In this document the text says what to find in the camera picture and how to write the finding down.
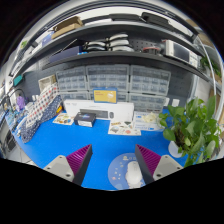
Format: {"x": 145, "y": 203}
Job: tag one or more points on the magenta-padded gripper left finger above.
{"x": 60, "y": 166}

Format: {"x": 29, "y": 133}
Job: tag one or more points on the yellow and blue box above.
{"x": 105, "y": 96}

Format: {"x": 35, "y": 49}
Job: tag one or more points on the woven storage basket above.
{"x": 46, "y": 83}

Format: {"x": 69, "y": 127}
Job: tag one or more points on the printed sticker sheet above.
{"x": 124, "y": 128}
{"x": 63, "y": 119}

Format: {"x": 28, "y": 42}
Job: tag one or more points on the small black product box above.
{"x": 85, "y": 119}

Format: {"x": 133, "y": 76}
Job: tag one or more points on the grey computer mouse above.
{"x": 133, "y": 173}

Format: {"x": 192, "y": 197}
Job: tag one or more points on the white and blue glove box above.
{"x": 146, "y": 121}

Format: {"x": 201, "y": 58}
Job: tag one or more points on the long white keyboard box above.
{"x": 100, "y": 106}

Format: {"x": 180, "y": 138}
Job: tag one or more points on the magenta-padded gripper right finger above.
{"x": 165, "y": 166}

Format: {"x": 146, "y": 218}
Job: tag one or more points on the green plant in white pot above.
{"x": 190, "y": 130}

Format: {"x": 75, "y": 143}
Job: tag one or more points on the round blue printed mouse pad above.
{"x": 116, "y": 170}

